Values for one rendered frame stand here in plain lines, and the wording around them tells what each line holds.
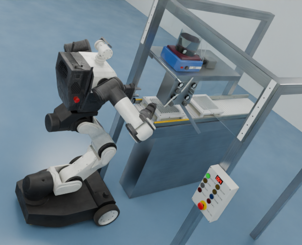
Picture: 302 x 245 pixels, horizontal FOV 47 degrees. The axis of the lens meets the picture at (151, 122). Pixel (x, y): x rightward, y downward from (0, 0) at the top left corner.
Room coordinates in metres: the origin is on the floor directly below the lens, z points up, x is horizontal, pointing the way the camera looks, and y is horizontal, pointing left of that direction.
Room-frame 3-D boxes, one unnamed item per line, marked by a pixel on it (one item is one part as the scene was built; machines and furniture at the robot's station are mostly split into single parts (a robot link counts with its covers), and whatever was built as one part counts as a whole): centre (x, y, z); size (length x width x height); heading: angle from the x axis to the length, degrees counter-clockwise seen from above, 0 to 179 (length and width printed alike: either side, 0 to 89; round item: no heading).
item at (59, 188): (1.78, 0.42, 0.28); 0.21 x 0.20 x 0.13; 135
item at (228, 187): (1.43, -0.45, 0.97); 0.17 x 0.06 x 0.26; 45
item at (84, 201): (1.80, 0.40, 0.19); 0.64 x 0.52 x 0.33; 135
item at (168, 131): (2.58, -0.40, 0.77); 1.30 x 0.29 x 0.10; 135
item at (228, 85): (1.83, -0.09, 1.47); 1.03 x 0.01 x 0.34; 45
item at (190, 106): (2.53, -0.34, 0.85); 0.24 x 0.24 x 0.02; 45
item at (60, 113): (1.73, 0.47, 0.85); 0.28 x 0.13 x 0.18; 135
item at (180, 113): (2.23, -0.04, 0.90); 0.25 x 0.24 x 0.02; 45
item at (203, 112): (2.53, -0.34, 0.89); 0.25 x 0.24 x 0.02; 45
